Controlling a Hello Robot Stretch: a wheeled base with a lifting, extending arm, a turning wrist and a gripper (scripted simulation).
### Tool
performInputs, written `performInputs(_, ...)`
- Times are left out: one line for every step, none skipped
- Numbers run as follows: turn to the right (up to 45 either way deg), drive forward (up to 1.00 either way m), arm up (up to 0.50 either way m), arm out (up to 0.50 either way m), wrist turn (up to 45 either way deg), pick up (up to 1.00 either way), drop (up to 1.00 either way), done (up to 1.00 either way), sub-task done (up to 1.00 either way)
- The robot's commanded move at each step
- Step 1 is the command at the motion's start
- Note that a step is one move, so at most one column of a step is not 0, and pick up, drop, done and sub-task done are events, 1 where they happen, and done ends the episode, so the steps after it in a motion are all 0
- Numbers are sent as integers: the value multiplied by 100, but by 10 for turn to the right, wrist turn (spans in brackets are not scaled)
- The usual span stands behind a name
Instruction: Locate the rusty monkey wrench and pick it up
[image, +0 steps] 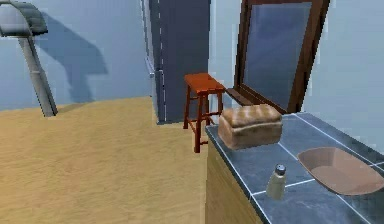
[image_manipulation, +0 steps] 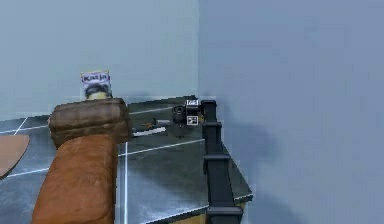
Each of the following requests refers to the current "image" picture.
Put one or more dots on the red wooden stool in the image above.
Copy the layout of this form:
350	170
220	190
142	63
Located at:
203	84

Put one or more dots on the brown bread loaf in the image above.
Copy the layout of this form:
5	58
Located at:
250	126

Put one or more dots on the dark grey fridge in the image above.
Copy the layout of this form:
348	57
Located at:
181	50

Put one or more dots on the brown framed window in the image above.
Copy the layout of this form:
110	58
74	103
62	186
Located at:
280	50

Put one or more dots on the beige pepper shaker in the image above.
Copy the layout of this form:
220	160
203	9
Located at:
276	183

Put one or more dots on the wooden counter with grey tiles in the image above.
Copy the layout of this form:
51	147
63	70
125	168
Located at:
300	186

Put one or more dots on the brown shallow bowl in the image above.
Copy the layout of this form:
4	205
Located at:
340	171

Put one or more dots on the grey floor lamp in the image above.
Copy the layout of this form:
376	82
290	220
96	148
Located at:
37	76

